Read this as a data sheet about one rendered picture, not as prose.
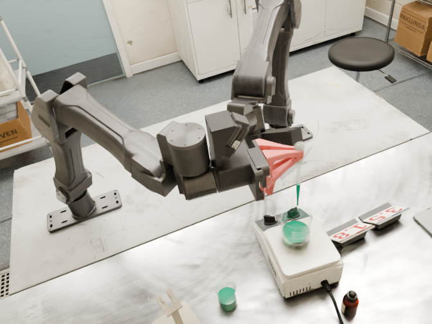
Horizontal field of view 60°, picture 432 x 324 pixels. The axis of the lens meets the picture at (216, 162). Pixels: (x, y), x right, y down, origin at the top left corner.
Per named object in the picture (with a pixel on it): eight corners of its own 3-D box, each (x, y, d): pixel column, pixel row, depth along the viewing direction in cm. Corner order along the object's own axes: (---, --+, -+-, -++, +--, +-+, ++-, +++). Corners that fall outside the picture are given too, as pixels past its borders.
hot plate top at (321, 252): (263, 232, 81) (263, 229, 81) (315, 216, 83) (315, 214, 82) (285, 279, 72) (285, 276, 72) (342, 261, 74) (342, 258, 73)
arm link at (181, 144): (220, 121, 55) (159, 101, 61) (184, 156, 50) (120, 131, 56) (227, 177, 63) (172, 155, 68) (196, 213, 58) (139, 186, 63)
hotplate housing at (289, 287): (251, 229, 92) (249, 207, 87) (301, 214, 94) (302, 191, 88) (287, 312, 76) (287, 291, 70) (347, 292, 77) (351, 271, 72)
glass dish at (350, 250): (336, 265, 82) (337, 259, 81) (345, 246, 85) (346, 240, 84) (361, 276, 79) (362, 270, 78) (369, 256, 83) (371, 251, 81)
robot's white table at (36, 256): (103, 305, 181) (13, 170, 122) (320, 215, 205) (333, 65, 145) (121, 412, 146) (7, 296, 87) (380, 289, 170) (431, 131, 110)
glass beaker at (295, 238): (308, 227, 80) (310, 200, 74) (314, 252, 75) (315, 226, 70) (276, 229, 81) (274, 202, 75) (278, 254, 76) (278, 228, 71)
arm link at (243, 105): (256, 143, 72) (261, 80, 68) (214, 137, 75) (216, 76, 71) (271, 132, 82) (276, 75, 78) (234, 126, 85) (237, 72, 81)
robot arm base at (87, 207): (114, 187, 98) (109, 171, 103) (35, 215, 94) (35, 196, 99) (123, 207, 103) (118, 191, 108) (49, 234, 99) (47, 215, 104)
